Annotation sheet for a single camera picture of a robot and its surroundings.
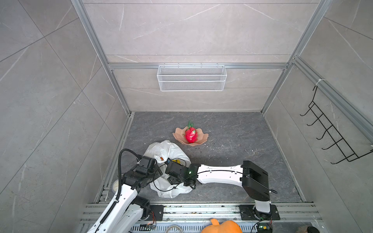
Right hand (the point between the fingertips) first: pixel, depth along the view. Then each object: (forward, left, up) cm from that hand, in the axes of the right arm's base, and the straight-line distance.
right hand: (175, 177), depth 81 cm
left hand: (+3, +10, +3) cm, 11 cm away
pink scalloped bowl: (+31, -1, -2) cm, 31 cm away
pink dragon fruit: (+27, -10, +4) cm, 29 cm away
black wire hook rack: (-2, -74, +28) cm, 79 cm away
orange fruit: (+4, +6, +16) cm, 17 cm away
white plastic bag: (+8, +6, +15) cm, 18 cm away
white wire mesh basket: (+61, -11, +25) cm, 67 cm away
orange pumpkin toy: (-24, -24, +2) cm, 34 cm away
